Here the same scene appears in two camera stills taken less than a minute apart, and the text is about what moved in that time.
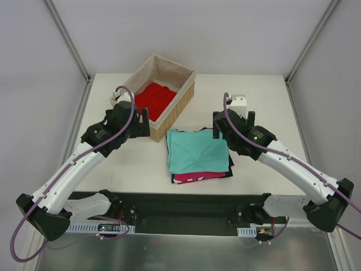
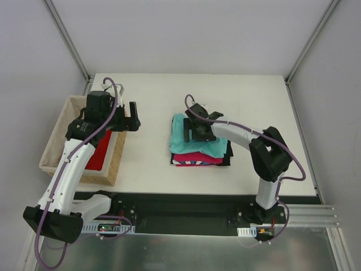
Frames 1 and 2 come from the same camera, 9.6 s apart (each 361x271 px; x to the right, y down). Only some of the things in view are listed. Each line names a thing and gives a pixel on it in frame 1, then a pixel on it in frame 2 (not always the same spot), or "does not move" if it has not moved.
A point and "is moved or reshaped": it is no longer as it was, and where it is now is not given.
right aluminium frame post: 317,34 does not move
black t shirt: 231,165 -> 226,160
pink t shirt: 179,178 -> 195,159
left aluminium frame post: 69,39 does not move
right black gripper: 233,121 -> 193,127
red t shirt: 155,97 is moved or reshaped
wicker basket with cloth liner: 164,88 -> 107,176
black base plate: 181,213 does not move
